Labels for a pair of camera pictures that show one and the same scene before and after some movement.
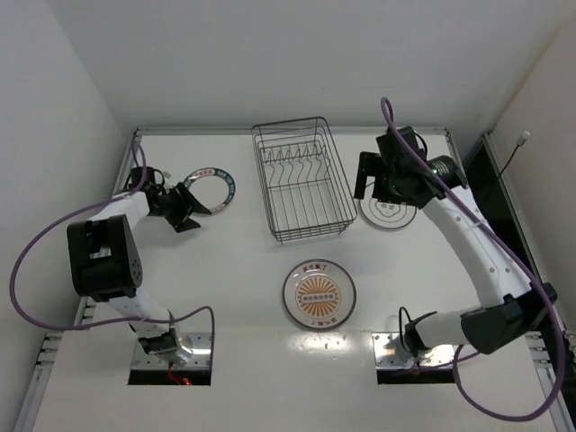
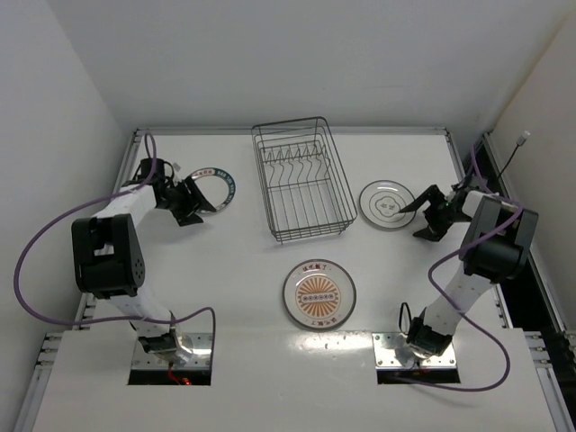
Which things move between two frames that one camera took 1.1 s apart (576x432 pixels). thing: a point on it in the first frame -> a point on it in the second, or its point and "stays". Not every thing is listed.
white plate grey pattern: [385, 213] stays
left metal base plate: [201, 358] stays
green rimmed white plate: [213, 188] stays
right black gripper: [368, 168] -> [433, 212]
